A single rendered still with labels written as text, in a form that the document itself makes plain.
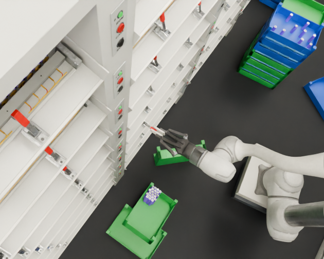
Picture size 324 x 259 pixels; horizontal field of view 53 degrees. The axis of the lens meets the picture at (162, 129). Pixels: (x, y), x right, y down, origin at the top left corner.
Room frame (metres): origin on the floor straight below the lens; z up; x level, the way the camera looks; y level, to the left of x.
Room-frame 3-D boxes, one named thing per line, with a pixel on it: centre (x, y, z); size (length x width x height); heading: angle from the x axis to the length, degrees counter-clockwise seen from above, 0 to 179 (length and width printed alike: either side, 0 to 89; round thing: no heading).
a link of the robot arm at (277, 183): (0.56, -0.72, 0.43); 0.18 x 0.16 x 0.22; 14
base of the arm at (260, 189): (0.60, -0.71, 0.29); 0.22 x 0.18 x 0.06; 8
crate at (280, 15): (1.44, -0.51, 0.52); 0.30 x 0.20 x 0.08; 85
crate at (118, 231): (0.04, -0.09, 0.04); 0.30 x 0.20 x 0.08; 77
